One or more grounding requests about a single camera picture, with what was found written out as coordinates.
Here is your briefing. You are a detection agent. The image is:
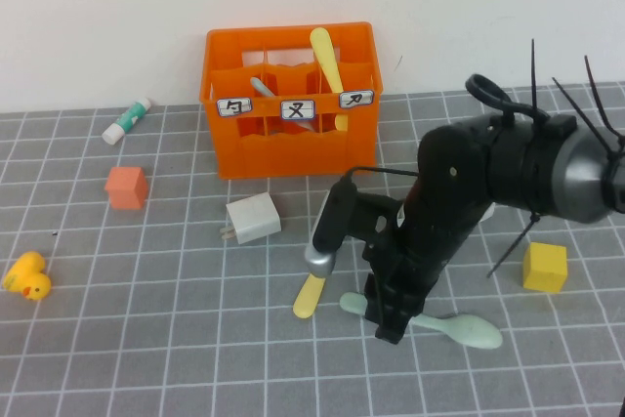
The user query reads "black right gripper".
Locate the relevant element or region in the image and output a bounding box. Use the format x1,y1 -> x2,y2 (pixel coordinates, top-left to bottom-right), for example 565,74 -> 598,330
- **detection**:
361,240 -> 440,345

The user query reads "pale green plastic spoon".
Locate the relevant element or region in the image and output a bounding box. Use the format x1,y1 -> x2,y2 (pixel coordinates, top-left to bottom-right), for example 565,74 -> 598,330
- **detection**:
340,291 -> 504,351

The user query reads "grey plastic spoon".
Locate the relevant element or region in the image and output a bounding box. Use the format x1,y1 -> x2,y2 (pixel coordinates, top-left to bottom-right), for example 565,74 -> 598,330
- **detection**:
249,76 -> 313,134

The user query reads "yellow plastic knife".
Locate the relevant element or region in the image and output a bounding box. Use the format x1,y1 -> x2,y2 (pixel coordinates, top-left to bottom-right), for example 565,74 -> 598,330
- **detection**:
309,27 -> 351,133

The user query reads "yellow rubber duck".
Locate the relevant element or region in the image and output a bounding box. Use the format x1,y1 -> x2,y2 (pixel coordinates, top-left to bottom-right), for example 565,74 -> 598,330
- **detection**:
2,250 -> 53,302

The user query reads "orange plastic cutlery crate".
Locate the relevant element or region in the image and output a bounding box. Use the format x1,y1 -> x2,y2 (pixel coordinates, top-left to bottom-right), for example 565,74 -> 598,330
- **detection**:
199,21 -> 385,181

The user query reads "yellow plastic fork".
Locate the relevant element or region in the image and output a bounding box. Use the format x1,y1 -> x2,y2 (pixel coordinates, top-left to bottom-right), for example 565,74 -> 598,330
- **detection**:
292,272 -> 329,319

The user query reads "black zip tie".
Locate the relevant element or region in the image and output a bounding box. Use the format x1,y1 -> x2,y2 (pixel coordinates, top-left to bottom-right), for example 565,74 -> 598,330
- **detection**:
584,55 -> 614,145
486,211 -> 543,279
551,76 -> 612,154
530,38 -> 539,111

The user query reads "yellow foam cube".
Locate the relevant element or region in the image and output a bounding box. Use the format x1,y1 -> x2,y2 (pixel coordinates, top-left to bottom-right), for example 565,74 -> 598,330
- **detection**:
522,241 -> 569,294

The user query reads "white USB charger plug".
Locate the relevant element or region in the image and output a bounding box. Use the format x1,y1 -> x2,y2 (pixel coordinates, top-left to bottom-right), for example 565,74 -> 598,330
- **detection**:
218,191 -> 283,246

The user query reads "white handwritten paper label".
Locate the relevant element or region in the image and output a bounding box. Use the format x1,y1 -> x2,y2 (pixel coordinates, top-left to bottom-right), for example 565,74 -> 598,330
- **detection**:
339,89 -> 376,109
216,97 -> 254,118
280,100 -> 316,121

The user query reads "grey white-grid tablecloth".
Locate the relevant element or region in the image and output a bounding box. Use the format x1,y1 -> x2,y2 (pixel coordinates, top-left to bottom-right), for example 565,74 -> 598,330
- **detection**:
0,80 -> 625,417

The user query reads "salmon foam cube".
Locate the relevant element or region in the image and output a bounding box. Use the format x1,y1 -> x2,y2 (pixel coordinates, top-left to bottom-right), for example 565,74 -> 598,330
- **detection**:
104,166 -> 149,212

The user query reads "white green glue stick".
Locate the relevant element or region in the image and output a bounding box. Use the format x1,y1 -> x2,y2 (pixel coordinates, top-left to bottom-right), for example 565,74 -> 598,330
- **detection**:
101,97 -> 153,146

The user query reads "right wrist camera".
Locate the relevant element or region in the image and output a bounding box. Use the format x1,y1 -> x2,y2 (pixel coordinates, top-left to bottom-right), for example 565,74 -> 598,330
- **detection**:
304,176 -> 392,279

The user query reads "black right camera cable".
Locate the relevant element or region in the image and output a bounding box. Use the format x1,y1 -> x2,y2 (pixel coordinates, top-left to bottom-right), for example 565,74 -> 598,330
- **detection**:
341,73 -> 553,182

